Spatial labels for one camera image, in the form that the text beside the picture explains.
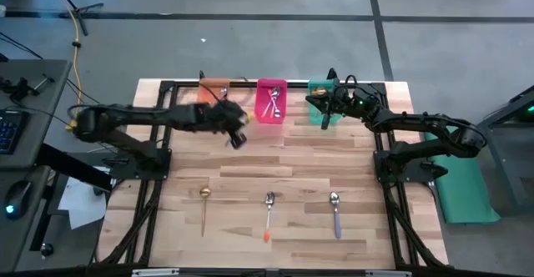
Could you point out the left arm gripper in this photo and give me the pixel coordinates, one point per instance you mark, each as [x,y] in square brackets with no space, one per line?
[229,118]

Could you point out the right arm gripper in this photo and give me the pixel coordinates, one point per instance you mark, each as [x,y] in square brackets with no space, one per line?
[340,102]

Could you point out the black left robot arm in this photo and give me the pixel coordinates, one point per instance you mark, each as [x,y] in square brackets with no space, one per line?
[137,116]

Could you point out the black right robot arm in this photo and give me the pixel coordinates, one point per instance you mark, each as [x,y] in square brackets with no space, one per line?
[417,120]

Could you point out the green translucent plastic bin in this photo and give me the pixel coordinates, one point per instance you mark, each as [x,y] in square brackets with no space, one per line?
[313,118]

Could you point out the yellow tape tag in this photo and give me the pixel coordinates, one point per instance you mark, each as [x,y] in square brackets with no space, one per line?
[249,117]

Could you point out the orange translucent plastic bin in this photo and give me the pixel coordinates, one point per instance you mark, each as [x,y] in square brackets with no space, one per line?
[213,86]

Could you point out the pink translucent plastic bin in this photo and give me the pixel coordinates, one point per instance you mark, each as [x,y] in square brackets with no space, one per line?
[283,102]

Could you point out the black desk crossbar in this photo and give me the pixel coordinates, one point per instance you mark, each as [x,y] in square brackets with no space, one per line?
[75,168]

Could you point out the white paper sheet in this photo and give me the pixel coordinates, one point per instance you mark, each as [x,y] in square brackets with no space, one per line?
[83,206]

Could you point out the aluminium extrusion bar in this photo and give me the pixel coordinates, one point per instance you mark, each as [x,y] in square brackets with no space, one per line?
[388,273]
[156,273]

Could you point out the green floor mat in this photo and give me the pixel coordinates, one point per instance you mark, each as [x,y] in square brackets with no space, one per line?
[463,202]

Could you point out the black tripod stand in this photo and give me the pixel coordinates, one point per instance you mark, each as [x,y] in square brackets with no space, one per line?
[81,16]

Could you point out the grey metal cart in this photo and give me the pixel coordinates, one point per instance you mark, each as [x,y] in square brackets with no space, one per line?
[509,164]

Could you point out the black desk clamp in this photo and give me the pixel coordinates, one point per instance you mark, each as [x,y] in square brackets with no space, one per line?
[21,89]

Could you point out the black computer keyboard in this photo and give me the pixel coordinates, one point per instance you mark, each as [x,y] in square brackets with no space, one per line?
[10,131]

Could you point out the black caster wheel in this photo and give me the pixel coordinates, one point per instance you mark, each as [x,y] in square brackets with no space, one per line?
[46,250]

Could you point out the black computer mouse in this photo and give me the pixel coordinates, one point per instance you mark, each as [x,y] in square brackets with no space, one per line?
[18,197]

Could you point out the dark grey desk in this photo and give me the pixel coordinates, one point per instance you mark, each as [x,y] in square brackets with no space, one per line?
[25,243]

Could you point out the black frame bracket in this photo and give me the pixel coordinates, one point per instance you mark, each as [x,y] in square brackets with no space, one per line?
[332,74]
[202,75]

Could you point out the black metal table frame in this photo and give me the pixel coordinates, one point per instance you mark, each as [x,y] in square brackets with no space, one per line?
[246,84]

